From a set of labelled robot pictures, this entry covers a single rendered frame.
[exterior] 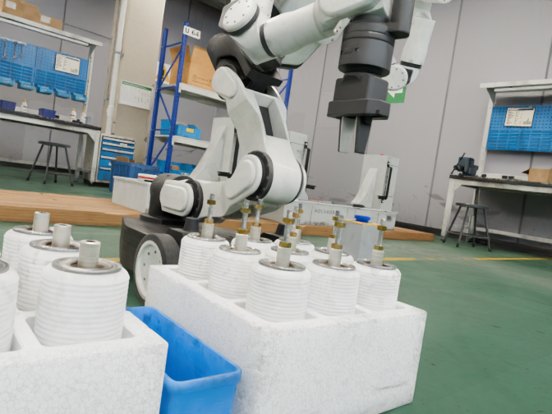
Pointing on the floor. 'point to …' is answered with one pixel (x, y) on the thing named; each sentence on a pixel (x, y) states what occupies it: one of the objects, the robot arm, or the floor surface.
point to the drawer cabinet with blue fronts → (108, 149)
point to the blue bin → (190, 369)
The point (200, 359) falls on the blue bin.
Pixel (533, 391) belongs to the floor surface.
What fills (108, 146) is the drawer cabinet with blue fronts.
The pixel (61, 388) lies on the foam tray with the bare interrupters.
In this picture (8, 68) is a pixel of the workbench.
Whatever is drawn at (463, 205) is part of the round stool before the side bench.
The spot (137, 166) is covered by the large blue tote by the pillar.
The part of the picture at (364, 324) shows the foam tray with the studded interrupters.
